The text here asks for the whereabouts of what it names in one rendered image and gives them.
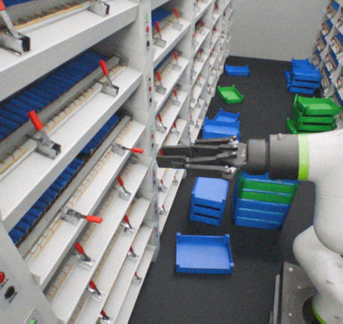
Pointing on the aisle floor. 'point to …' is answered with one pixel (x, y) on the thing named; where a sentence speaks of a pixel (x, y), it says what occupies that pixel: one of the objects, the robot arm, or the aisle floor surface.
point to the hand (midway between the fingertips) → (173, 156)
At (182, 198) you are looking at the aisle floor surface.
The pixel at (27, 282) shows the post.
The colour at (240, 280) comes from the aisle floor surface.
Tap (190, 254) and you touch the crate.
